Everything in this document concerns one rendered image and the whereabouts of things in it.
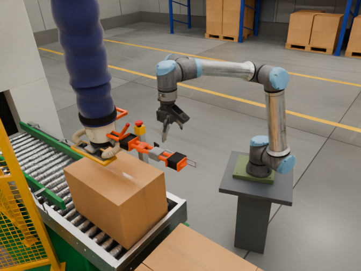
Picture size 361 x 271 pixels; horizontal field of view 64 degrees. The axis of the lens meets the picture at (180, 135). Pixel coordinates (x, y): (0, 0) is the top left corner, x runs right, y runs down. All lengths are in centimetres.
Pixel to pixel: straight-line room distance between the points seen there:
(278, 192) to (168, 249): 84
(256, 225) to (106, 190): 124
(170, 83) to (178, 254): 116
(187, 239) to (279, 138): 90
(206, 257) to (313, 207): 157
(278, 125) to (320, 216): 153
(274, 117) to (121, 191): 104
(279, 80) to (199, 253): 117
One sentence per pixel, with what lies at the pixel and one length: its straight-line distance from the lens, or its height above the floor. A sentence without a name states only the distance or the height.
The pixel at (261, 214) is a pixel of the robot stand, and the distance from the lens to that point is 240.
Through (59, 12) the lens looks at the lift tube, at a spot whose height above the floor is 197.
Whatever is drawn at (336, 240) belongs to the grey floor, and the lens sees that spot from 302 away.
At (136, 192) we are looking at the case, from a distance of 183.
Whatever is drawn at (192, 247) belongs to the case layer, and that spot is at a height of 54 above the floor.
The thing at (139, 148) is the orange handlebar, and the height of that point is 127.
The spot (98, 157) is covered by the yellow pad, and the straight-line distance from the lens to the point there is 182.
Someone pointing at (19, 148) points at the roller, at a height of 55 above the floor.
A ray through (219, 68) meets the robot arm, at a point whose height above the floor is 166.
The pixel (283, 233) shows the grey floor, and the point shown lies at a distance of 292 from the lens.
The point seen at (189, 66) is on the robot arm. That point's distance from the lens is 132.
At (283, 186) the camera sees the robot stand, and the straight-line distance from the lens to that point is 221.
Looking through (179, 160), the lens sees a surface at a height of 129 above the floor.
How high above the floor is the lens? 215
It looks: 31 degrees down
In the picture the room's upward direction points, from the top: 3 degrees counter-clockwise
